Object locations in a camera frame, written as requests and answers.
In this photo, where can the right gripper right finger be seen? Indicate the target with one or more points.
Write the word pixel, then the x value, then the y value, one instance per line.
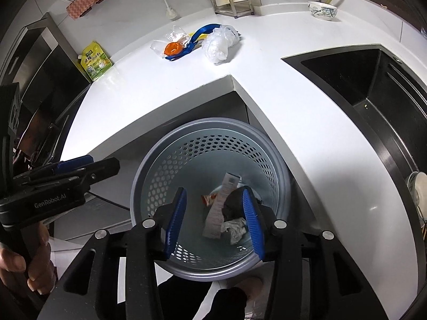
pixel 261 237

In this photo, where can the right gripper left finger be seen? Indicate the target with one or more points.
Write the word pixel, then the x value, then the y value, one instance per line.
pixel 170 218

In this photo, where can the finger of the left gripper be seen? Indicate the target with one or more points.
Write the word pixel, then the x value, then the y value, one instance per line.
pixel 73 164

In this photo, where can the orange peel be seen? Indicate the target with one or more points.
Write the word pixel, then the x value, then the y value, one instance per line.
pixel 173 49

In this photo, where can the clear plastic packaging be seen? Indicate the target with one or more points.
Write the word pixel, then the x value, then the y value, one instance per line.
pixel 176 34

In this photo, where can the clear plastic bag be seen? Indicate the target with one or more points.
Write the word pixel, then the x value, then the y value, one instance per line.
pixel 217 44

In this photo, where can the printed paper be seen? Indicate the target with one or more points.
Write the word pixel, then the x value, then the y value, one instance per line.
pixel 234 229

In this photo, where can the dark grey rag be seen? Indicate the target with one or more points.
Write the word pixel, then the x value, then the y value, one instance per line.
pixel 233 206

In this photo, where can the grey perforated trash basket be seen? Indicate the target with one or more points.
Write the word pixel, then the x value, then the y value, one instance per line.
pixel 196 156

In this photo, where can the long white receipt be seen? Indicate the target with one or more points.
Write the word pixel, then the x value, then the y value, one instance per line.
pixel 215 218

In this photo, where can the yellow green detergent pouch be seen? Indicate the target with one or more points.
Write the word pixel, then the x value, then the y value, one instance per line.
pixel 95 61

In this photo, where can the orange checkered dish cloth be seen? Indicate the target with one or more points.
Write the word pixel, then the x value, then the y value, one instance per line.
pixel 79 7

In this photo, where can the black sink basin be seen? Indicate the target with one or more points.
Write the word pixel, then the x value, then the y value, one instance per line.
pixel 386 101

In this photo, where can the blue white bottle brush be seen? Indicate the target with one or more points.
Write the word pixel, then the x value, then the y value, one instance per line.
pixel 171 13

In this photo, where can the white patterned ceramic bowl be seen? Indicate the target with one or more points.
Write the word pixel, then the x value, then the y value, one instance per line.
pixel 322 10

